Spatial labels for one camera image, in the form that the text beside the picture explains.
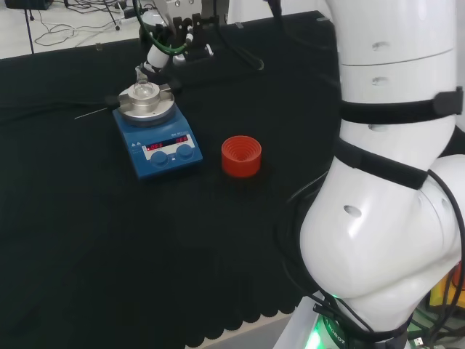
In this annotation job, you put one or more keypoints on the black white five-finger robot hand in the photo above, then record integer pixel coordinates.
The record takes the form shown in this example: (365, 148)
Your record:
(194, 34)

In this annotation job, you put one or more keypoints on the heater with blue base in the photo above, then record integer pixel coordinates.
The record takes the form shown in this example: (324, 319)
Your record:
(160, 165)

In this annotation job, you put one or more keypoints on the clear round-bottom glass flask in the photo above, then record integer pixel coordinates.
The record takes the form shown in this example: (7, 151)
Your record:
(141, 89)

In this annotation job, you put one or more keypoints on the black tripod leg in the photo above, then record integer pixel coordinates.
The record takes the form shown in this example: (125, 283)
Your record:
(113, 14)

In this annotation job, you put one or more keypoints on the thin metal rod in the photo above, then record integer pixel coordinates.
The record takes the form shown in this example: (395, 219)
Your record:
(91, 113)

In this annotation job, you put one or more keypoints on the dark thin pole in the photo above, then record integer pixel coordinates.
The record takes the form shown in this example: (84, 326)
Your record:
(29, 25)

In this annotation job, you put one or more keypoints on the black box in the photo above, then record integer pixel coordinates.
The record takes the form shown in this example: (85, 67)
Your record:
(29, 3)

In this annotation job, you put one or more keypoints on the black bench cloth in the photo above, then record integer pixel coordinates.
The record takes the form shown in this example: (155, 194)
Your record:
(109, 254)

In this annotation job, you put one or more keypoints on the yellow stop button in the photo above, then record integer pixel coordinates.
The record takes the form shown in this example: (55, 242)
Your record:
(445, 287)

